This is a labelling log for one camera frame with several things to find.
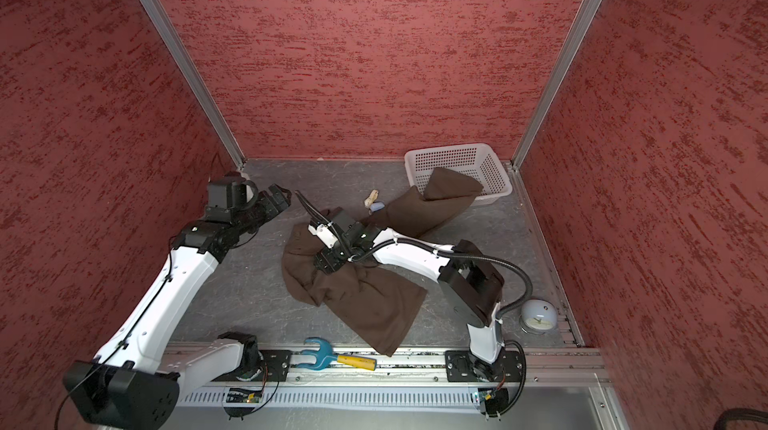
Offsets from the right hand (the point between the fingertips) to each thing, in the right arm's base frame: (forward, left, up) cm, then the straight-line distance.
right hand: (325, 261), depth 82 cm
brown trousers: (-8, -12, -10) cm, 17 cm away
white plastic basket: (+45, -54, -6) cm, 71 cm away
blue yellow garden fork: (-23, -1, -8) cm, 24 cm away
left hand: (+9, +10, +14) cm, 20 cm away
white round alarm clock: (-16, -57, -3) cm, 59 cm away
